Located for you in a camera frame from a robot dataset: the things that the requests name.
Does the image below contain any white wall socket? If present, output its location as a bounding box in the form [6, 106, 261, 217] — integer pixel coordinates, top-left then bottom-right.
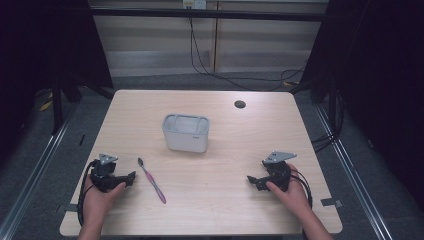
[182, 0, 208, 10]

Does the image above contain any black metal crossbar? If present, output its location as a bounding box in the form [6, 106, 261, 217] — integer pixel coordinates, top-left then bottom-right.
[89, 7, 326, 23]

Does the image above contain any person's left hand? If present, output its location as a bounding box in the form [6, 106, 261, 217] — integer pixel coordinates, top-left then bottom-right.
[82, 173, 127, 228]

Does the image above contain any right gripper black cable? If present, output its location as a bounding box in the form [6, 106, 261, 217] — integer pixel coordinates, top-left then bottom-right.
[289, 168, 314, 209]

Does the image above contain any dark curtain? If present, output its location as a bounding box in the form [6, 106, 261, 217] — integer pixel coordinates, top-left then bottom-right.
[301, 0, 424, 211]
[0, 0, 114, 168]

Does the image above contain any person's right hand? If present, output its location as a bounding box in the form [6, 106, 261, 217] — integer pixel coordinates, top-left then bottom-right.
[265, 163, 313, 219]

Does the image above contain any aluminium floor rail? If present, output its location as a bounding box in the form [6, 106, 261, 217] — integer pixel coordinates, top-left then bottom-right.
[313, 103, 398, 240]
[0, 106, 79, 240]

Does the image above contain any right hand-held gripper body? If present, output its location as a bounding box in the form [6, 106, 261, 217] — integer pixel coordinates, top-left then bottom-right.
[261, 150, 298, 193]

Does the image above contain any black floor cable bundle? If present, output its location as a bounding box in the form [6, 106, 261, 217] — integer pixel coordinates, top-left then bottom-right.
[310, 89, 346, 154]

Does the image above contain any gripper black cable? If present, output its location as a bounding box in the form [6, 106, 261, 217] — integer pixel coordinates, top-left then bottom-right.
[289, 168, 314, 209]
[76, 159, 101, 227]

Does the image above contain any black wall cable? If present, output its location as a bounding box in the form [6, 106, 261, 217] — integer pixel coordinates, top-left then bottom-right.
[188, 16, 308, 92]

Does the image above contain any pink toothbrush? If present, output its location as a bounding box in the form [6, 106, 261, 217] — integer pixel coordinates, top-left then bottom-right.
[137, 157, 167, 205]

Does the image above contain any grey plastic container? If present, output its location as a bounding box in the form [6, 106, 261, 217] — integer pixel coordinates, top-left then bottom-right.
[161, 113, 211, 154]

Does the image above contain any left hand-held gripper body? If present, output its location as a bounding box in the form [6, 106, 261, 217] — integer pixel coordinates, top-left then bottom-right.
[89, 152, 130, 194]

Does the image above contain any grey tape strip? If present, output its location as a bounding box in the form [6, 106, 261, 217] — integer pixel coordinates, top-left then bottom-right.
[56, 203, 80, 214]
[320, 197, 344, 208]

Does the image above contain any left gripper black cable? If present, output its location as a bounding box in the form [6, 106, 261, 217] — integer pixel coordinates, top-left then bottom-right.
[76, 159, 101, 227]

